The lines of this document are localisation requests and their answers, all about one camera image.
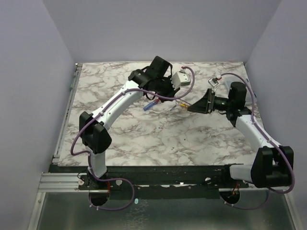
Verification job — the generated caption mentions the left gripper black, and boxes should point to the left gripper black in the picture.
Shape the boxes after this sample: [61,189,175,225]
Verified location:
[153,76,180,104]

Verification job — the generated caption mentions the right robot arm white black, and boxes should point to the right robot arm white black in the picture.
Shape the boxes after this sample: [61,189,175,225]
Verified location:
[188,81,294,188]

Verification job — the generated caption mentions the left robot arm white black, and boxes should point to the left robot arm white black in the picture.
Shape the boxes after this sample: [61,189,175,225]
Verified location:
[77,56,181,189]

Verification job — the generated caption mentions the blue red screwdriver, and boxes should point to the blue red screwdriver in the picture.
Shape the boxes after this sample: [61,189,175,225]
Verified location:
[143,99,159,111]

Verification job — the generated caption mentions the clear plastic box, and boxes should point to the clear plastic box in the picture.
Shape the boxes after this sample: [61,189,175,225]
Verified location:
[224,75,252,105]

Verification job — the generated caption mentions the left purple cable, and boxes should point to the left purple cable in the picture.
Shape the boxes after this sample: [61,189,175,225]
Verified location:
[71,66,195,211]

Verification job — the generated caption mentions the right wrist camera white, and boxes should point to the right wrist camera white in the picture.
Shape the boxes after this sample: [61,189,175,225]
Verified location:
[208,77,221,92]

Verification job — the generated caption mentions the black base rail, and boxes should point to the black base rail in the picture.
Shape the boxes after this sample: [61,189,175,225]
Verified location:
[79,164,250,200]

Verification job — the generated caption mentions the aluminium frame rail left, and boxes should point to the aluminium frame rail left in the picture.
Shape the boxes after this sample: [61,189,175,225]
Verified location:
[38,63,83,193]

